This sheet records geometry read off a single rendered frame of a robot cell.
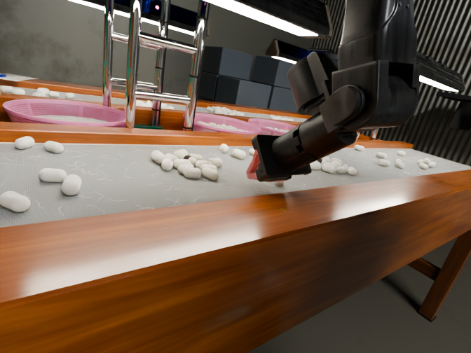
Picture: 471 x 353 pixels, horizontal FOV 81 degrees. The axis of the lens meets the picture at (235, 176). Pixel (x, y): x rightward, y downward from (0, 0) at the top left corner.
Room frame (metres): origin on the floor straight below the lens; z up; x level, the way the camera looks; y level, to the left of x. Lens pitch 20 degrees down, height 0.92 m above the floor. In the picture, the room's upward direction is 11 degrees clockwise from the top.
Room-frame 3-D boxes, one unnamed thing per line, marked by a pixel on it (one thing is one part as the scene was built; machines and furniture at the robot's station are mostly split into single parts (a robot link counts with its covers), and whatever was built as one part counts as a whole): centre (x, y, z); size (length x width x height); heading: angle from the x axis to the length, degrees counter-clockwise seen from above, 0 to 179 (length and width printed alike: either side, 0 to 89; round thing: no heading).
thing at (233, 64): (3.19, -0.11, 0.58); 1.18 x 0.78 x 1.16; 127
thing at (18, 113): (0.66, 0.42, 0.72); 0.27 x 0.27 x 0.10
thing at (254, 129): (0.94, 0.08, 0.72); 0.27 x 0.27 x 0.10
